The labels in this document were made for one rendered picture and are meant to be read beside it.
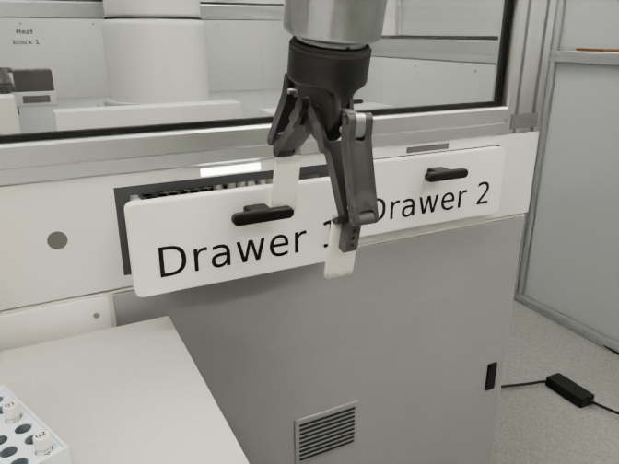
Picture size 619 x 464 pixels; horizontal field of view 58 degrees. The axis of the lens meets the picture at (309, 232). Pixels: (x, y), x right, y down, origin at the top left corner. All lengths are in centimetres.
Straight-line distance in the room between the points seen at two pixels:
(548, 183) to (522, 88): 143
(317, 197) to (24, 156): 33
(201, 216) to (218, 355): 25
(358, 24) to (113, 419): 42
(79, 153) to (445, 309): 65
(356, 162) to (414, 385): 63
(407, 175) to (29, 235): 51
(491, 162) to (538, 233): 154
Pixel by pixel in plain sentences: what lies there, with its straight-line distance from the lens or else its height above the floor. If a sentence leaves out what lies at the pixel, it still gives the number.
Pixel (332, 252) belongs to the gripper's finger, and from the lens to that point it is 54.
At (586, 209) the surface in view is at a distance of 231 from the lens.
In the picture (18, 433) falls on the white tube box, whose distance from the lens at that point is 55.
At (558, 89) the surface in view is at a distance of 236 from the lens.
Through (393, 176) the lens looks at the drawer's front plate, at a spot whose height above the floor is 90.
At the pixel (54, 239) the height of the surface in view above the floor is 88.
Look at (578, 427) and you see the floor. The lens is 192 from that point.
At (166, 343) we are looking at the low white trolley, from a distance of 68.
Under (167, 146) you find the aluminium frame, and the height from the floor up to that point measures 97.
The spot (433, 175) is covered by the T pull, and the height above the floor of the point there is 91.
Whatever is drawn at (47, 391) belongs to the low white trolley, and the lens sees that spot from 64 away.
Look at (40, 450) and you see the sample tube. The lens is 50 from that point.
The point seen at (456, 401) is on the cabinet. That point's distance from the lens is 115.
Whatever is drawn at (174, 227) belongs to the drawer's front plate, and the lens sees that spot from 64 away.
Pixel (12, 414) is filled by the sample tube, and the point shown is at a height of 80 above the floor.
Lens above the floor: 110
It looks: 20 degrees down
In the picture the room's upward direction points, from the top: straight up
